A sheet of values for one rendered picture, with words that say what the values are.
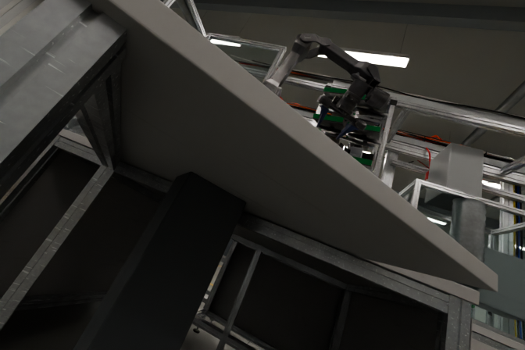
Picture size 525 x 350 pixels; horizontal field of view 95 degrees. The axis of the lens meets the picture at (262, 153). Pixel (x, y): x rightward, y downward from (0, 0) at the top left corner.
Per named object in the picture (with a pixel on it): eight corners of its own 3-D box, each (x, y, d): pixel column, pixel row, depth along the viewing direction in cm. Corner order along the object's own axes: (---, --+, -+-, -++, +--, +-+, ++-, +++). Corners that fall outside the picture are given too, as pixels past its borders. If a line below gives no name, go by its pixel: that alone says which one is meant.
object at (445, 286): (479, 305, 55) (480, 291, 57) (49, 130, 98) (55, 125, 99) (353, 287, 179) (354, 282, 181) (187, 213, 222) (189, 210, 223)
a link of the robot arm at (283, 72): (301, 30, 84) (317, 37, 84) (296, 45, 91) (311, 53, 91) (253, 92, 73) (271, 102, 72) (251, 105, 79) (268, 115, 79)
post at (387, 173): (370, 288, 171) (403, 130, 224) (357, 283, 173) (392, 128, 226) (369, 288, 175) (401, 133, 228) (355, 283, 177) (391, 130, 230)
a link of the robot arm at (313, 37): (298, 37, 82) (315, 21, 86) (292, 55, 90) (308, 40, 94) (369, 86, 78) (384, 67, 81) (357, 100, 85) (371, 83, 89)
